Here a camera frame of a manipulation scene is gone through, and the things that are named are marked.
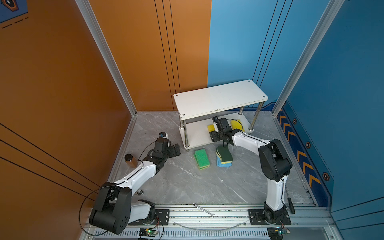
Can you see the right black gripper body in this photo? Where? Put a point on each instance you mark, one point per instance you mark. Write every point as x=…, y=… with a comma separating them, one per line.
x=216, y=136

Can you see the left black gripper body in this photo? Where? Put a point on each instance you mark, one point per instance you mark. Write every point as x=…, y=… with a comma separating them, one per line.
x=165, y=156

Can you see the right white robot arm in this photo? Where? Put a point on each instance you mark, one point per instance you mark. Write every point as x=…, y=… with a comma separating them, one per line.
x=275, y=164

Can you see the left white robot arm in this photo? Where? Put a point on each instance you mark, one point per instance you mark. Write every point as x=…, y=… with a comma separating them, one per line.
x=114, y=209

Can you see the white two-tier shelf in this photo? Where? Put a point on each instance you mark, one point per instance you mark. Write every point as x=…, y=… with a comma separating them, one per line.
x=196, y=109

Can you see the green yellow wavy sponge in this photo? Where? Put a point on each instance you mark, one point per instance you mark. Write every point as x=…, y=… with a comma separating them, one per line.
x=224, y=156

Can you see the brown jar black lid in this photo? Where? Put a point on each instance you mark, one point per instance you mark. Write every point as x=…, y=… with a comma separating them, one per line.
x=131, y=161

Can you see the blue sponge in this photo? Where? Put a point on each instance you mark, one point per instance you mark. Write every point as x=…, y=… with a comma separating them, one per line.
x=227, y=165

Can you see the left circuit board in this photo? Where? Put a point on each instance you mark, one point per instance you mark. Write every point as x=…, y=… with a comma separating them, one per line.
x=148, y=233

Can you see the circuit board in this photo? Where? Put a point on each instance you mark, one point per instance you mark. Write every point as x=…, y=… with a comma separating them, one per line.
x=275, y=234
x=148, y=233

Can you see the right circuit board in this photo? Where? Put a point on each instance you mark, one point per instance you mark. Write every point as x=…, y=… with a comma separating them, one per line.
x=275, y=234

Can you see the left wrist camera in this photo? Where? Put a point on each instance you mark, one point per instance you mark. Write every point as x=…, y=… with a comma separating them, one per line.
x=163, y=135

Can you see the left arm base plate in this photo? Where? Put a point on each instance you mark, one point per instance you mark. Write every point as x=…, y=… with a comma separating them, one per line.
x=162, y=215

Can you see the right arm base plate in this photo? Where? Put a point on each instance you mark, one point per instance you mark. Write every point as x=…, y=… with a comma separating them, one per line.
x=269, y=217

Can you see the black handled screwdriver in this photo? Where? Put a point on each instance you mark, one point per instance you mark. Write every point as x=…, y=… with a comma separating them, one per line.
x=291, y=206

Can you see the aluminium front rail frame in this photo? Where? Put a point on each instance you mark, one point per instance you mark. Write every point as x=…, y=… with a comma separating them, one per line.
x=227, y=222

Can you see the left aluminium corner post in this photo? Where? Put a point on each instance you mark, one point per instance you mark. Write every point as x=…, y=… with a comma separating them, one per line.
x=99, y=38

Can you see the aluminium corner post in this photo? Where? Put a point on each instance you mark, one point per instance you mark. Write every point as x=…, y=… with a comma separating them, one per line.
x=99, y=38
x=328, y=16

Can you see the right aluminium corner post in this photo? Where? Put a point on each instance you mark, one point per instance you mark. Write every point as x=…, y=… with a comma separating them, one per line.
x=328, y=16

